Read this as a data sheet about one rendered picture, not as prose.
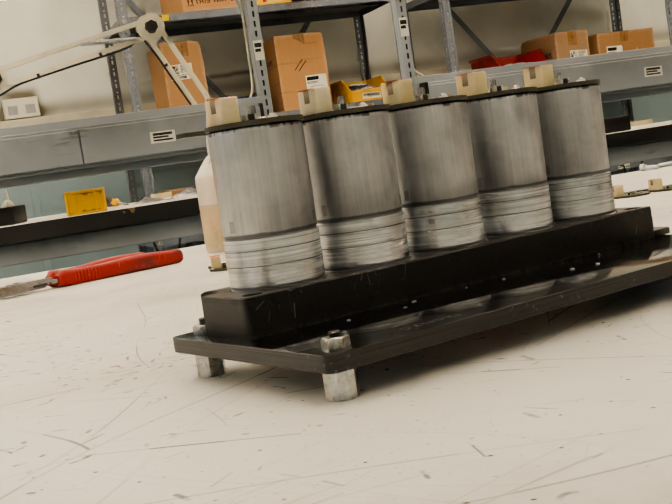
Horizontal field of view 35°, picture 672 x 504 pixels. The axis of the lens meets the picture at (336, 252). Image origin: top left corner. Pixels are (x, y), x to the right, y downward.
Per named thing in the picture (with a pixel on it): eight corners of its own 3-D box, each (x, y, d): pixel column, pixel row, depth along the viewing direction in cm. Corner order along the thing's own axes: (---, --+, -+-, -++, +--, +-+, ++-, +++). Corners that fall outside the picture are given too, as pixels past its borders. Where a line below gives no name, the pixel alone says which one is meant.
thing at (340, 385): (591, 268, 37) (586, 235, 36) (782, 268, 31) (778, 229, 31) (176, 378, 28) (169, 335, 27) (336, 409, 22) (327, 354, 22)
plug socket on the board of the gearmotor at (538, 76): (561, 85, 33) (558, 63, 33) (541, 87, 32) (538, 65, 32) (542, 88, 33) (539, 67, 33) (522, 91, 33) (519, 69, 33)
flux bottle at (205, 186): (261, 242, 72) (239, 95, 71) (251, 248, 69) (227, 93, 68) (213, 249, 72) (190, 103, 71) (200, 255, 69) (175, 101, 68)
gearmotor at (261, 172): (349, 309, 27) (320, 107, 27) (268, 329, 26) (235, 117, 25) (297, 306, 29) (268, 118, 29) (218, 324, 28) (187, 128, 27)
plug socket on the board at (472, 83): (495, 92, 31) (492, 69, 31) (473, 95, 31) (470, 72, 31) (476, 96, 32) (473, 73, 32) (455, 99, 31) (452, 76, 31)
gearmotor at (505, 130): (574, 252, 32) (552, 80, 31) (516, 267, 30) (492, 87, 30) (516, 253, 34) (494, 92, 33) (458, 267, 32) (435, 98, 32)
